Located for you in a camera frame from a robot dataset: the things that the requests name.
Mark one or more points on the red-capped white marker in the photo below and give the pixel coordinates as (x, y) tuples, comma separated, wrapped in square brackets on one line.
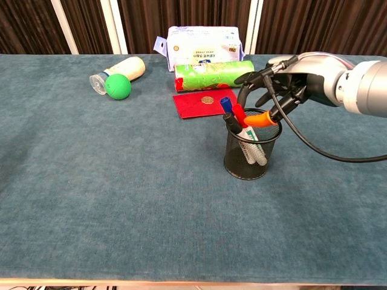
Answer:
[(240, 116)]

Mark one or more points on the green rubber ball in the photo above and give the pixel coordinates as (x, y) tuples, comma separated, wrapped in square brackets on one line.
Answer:
[(118, 86)]

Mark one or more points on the black-capped white marker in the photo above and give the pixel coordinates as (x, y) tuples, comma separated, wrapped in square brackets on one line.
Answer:
[(233, 122)]

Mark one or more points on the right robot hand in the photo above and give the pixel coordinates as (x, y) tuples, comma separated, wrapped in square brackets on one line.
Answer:
[(302, 81)]

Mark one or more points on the red envelope with gold seal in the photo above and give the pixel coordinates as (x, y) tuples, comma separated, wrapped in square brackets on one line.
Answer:
[(193, 107)]

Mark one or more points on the black mesh pen holder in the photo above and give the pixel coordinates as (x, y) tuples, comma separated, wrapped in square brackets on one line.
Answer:
[(246, 164)]

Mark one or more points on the white tissue pack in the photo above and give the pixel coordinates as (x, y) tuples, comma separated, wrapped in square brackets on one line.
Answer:
[(202, 45)]

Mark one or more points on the green cylindrical chip can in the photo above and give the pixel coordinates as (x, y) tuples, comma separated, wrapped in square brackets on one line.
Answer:
[(211, 77)]

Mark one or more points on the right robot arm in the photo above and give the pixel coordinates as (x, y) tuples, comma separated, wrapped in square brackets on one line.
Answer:
[(367, 89)]

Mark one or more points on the blue-green table cloth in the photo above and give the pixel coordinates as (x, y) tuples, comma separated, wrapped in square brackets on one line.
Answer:
[(121, 181)]

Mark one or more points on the cream bottle with clear cap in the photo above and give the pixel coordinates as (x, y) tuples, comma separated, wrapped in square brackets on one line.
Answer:
[(127, 69)]

